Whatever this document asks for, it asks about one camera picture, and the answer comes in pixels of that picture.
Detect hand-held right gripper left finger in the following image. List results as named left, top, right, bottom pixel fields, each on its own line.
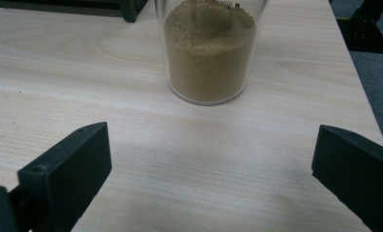
left=16, top=121, right=113, bottom=232

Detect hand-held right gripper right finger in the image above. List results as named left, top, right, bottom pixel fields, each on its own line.
left=310, top=125, right=383, bottom=232

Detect black metal shelf rack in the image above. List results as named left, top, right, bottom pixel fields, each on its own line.
left=0, top=0, right=149, bottom=23

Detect glass jar of brown powder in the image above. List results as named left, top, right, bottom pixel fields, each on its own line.
left=154, top=0, right=268, bottom=106

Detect black stand base yellow stripes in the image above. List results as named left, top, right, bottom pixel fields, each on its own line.
left=329, top=0, right=383, bottom=55

